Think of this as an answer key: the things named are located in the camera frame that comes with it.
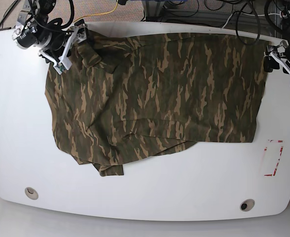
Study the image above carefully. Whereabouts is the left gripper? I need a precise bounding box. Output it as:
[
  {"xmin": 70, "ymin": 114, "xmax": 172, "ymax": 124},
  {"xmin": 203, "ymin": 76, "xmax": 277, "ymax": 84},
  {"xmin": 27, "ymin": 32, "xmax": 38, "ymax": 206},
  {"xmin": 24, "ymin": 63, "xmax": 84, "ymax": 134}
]
[{"xmin": 263, "ymin": 40, "xmax": 290, "ymax": 75}]

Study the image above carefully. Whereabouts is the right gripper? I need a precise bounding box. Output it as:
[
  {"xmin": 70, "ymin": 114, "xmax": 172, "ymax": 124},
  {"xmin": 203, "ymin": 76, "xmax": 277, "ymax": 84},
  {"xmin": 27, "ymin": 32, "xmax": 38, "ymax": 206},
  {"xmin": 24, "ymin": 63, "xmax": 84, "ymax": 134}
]
[{"xmin": 38, "ymin": 21, "xmax": 88, "ymax": 63}]

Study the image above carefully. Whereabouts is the camouflage t-shirt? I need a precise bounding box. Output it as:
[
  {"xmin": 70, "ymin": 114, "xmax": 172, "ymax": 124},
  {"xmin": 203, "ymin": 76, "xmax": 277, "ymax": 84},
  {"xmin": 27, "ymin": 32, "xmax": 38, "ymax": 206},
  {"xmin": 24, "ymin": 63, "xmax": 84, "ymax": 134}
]
[{"xmin": 45, "ymin": 31, "xmax": 269, "ymax": 176}]

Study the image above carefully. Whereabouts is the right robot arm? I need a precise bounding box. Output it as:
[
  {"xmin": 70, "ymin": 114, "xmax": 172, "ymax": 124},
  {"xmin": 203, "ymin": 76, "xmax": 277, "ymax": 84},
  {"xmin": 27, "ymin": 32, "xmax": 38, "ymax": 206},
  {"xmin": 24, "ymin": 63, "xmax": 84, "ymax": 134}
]
[{"xmin": 12, "ymin": 0, "xmax": 88, "ymax": 74}]

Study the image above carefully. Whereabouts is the red tape marking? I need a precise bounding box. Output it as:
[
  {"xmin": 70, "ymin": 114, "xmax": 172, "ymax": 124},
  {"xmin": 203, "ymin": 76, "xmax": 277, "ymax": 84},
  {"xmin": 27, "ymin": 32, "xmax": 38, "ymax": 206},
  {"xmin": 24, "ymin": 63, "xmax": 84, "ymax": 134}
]
[{"xmin": 261, "ymin": 140, "xmax": 284, "ymax": 177}]

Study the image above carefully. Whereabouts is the grey metal stand base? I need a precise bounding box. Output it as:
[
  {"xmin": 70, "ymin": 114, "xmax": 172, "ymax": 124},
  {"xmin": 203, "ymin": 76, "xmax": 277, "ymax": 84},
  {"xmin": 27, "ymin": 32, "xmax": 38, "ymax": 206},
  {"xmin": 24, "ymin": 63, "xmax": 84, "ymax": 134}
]
[{"xmin": 141, "ymin": 0, "xmax": 172, "ymax": 22}]

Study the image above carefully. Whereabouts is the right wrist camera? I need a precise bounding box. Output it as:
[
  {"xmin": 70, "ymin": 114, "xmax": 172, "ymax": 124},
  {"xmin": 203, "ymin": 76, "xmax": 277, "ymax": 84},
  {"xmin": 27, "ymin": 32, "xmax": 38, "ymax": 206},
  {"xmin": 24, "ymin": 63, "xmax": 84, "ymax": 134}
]
[{"xmin": 53, "ymin": 57, "xmax": 72, "ymax": 75}]

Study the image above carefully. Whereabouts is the white cable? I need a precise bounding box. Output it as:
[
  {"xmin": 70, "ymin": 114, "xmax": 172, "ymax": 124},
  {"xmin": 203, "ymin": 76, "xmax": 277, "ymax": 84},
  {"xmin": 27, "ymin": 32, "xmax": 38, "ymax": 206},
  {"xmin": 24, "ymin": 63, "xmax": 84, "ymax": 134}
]
[{"xmin": 221, "ymin": 12, "xmax": 281, "ymax": 29}]

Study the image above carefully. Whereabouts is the black floor cables left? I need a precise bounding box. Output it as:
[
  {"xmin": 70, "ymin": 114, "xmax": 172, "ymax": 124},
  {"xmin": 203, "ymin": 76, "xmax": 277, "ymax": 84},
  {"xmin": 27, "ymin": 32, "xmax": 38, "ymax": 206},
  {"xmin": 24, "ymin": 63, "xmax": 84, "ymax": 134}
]
[{"xmin": 0, "ymin": 0, "xmax": 22, "ymax": 33}]

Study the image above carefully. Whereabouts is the yellow cable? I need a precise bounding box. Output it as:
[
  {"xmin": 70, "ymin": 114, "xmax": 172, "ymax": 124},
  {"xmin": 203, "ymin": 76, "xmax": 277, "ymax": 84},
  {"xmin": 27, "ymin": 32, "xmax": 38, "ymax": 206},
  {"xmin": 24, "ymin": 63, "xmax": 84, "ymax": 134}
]
[{"xmin": 74, "ymin": 0, "xmax": 118, "ymax": 23}]

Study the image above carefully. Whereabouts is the right table cable grommet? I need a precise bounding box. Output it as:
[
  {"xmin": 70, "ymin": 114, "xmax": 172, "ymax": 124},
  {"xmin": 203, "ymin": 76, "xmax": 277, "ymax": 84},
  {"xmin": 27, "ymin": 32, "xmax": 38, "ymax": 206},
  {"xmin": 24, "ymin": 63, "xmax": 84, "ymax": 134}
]
[{"xmin": 240, "ymin": 199, "xmax": 255, "ymax": 212}]

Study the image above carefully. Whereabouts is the table cable grommet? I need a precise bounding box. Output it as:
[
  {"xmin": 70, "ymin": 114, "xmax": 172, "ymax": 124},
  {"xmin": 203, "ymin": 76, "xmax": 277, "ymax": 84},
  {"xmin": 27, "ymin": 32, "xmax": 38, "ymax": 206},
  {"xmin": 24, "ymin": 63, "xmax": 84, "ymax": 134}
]
[
  {"xmin": 25, "ymin": 187, "xmax": 38, "ymax": 200},
  {"xmin": 240, "ymin": 199, "xmax": 255, "ymax": 212}
]

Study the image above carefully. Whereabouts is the left table cable grommet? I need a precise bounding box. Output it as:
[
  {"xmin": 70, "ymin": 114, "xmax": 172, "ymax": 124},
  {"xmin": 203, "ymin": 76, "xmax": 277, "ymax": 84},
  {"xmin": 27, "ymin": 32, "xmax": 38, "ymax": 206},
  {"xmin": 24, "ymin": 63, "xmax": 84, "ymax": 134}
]
[{"xmin": 25, "ymin": 187, "xmax": 38, "ymax": 200}]

